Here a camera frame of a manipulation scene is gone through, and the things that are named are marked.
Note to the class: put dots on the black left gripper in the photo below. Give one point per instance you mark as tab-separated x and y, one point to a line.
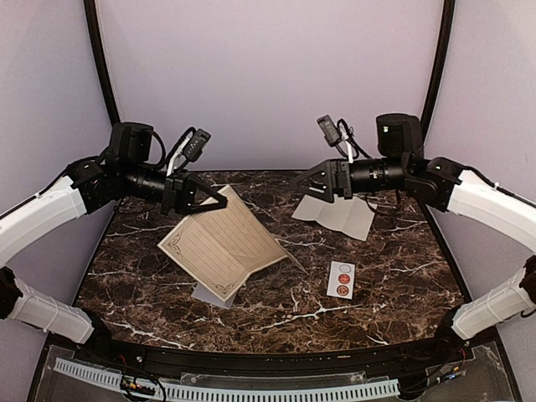
179	192

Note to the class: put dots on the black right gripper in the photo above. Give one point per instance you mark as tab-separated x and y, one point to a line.
338	180

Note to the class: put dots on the beige lined letter paper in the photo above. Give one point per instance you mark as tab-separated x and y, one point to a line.
222	248

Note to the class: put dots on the grey envelope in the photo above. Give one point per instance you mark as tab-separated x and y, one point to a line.
203	294

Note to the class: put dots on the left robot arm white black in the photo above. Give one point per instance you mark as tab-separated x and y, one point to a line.
86	185

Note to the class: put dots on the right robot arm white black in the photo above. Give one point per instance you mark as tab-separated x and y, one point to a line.
444	185

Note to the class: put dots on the red round seal sticker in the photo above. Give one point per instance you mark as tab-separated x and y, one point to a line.
344	279

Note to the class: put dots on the wax seal sticker sheet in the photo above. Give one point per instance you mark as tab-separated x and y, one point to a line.
336	269

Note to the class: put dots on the brown round seal sticker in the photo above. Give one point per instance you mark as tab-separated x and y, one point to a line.
342	290

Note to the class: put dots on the white folded paper sheet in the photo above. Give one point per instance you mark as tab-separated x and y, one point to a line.
351	217

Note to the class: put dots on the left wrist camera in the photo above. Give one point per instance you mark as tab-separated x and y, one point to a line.
187	150

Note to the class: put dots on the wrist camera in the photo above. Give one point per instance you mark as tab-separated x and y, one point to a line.
335	138
187	150

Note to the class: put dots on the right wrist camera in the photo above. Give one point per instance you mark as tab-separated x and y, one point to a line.
335	138

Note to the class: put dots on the black right frame post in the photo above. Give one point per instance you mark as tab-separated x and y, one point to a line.
444	35

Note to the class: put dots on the black frame post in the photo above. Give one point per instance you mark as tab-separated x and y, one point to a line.
99	57
444	35

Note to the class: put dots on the black front rail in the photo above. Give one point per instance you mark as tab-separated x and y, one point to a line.
406	359

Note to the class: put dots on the white slotted cable duct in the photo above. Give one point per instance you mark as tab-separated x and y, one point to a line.
204	387

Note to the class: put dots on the black left frame post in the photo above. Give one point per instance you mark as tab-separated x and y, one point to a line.
99	57

